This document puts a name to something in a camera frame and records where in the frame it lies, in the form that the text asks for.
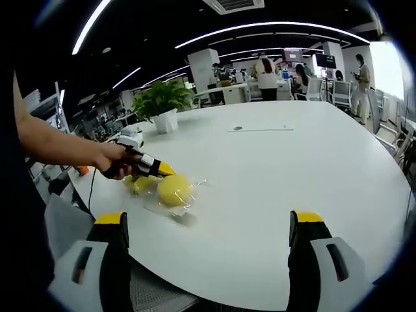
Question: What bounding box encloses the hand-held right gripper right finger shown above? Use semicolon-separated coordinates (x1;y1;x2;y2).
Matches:
286;209;374;312

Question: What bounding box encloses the green plant in white pot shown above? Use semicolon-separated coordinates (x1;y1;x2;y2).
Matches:
131;79;195;135

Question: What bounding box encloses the straight ceiling light strip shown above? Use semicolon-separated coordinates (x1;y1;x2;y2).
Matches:
71;0;114;55
111;66;143;89

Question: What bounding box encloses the metal storage shelf rack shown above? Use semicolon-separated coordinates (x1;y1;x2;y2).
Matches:
24;82;72;135

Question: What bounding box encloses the ceiling air vent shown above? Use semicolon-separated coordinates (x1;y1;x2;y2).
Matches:
202;0;267;16

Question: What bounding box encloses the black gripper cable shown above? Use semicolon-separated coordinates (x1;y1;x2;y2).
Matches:
86;168;99;217

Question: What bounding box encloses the white office chair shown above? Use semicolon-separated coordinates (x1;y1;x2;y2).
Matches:
332;80;352;109

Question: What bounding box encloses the person's left hand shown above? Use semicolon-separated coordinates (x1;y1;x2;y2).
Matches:
94;142;133;181

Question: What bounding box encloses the white office desk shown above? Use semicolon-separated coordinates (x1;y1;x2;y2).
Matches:
194;83;258;105

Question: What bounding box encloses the wall monitor screen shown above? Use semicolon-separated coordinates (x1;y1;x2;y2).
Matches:
314;53;338;70

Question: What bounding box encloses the long curved ceiling light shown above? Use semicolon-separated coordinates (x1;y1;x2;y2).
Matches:
174;21;364;50

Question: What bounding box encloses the grey mesh office chair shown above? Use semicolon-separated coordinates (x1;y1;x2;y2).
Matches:
43;194;200;312

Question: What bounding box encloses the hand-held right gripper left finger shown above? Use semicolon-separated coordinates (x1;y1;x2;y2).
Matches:
48;211;133;312

